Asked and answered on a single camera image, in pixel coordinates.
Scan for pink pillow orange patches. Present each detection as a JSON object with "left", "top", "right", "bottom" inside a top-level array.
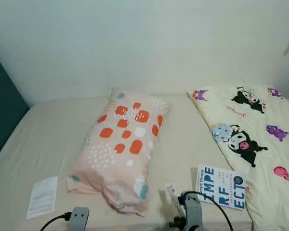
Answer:
[{"left": 66, "top": 88, "right": 171, "bottom": 217}]

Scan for cream cartoon print duvet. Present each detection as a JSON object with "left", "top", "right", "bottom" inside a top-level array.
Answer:
[{"left": 187, "top": 85, "right": 289, "bottom": 231}]

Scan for white book blue letters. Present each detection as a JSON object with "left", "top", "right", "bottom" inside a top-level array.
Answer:
[{"left": 195, "top": 165, "right": 247, "bottom": 211}]

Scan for beige sheeted bed mattress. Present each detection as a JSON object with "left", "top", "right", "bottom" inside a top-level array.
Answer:
[{"left": 0, "top": 94, "right": 289, "bottom": 231}]

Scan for teal upholstered headboard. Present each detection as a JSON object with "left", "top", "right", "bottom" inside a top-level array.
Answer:
[{"left": 0, "top": 46, "right": 29, "bottom": 167}]

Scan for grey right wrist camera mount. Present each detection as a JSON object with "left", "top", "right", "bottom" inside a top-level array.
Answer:
[{"left": 182, "top": 192, "right": 204, "bottom": 231}]

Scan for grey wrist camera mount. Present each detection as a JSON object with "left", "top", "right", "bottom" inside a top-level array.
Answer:
[
  {"left": 67, "top": 207, "right": 90, "bottom": 231},
  {"left": 182, "top": 192, "right": 204, "bottom": 231}
]

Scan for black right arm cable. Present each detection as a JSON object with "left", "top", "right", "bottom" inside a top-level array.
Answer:
[{"left": 179, "top": 191, "right": 234, "bottom": 231}]

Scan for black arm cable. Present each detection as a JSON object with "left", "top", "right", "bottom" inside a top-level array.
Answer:
[
  {"left": 179, "top": 191, "right": 234, "bottom": 231},
  {"left": 39, "top": 211, "right": 70, "bottom": 231}
]

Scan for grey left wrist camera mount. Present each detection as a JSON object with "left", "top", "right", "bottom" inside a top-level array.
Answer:
[{"left": 67, "top": 207, "right": 90, "bottom": 231}]

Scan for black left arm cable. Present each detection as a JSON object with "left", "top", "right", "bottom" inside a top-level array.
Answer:
[{"left": 39, "top": 211, "right": 70, "bottom": 231}]

